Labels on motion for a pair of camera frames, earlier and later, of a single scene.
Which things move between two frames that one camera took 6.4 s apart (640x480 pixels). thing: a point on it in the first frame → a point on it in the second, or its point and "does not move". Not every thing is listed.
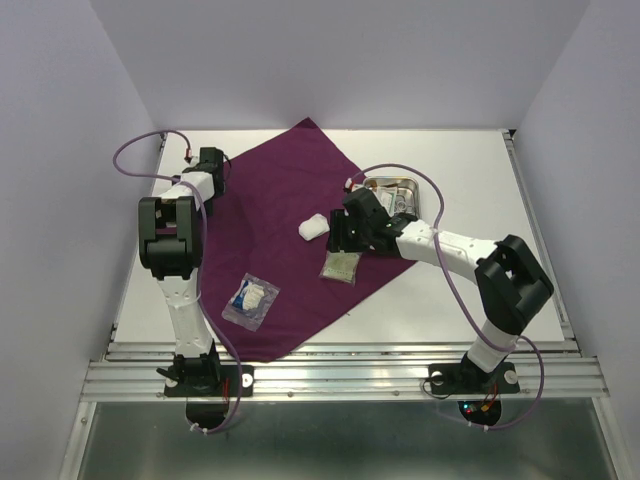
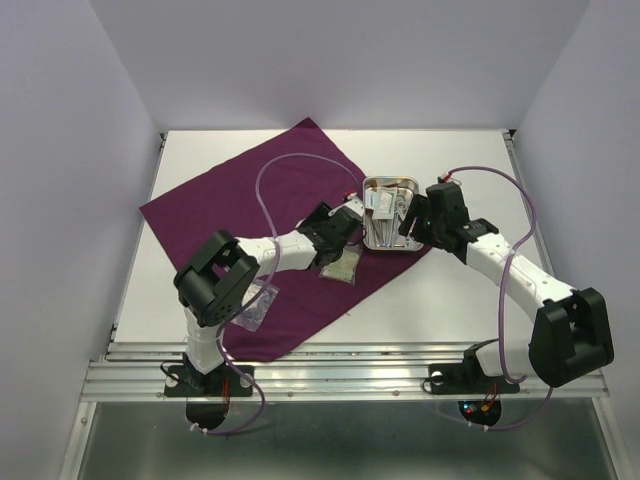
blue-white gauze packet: (251, 302) does not move
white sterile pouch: (387, 195) does not move
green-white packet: (340, 265) does not move
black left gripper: (208, 207) → (321, 213)
